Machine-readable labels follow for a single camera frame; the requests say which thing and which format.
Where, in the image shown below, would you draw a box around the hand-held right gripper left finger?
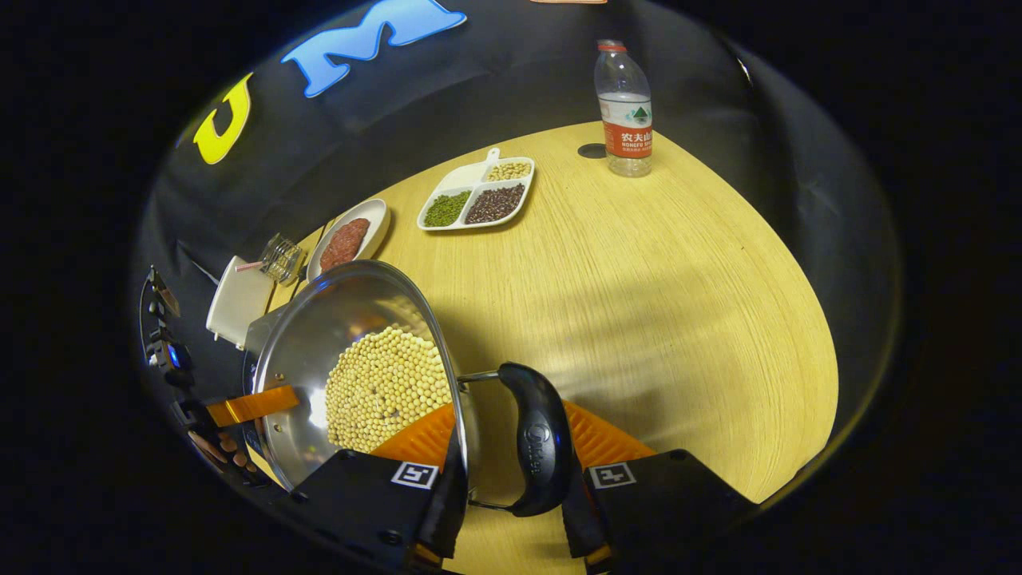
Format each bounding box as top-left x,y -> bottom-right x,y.
291,403 -> 470,572

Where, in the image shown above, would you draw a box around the steel pot with black handles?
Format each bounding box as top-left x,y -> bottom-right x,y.
242,260 -> 574,518

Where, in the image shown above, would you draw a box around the red meat slices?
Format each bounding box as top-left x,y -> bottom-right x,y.
319,217 -> 372,272

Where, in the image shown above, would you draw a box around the pile of soybeans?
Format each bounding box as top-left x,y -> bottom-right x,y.
323,323 -> 454,454

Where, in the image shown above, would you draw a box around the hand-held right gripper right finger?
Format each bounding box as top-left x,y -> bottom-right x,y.
559,399 -> 759,572

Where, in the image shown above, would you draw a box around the white divided dish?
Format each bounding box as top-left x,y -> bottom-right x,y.
417,147 -> 536,232

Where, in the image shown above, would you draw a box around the small wire mesh basket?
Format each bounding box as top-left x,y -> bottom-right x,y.
259,232 -> 307,287

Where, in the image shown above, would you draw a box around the white round plate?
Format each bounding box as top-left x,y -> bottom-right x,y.
307,198 -> 391,282

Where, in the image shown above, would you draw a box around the clear plastic water bottle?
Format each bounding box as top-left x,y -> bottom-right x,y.
593,39 -> 654,178

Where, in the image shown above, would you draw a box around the white toaster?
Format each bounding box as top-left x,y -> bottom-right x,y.
206,256 -> 276,351

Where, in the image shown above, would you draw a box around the pile of dark red beans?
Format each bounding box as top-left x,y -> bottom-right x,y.
465,184 -> 526,224

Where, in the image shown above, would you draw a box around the pile of green beans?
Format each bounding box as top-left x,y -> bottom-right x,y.
423,190 -> 472,228

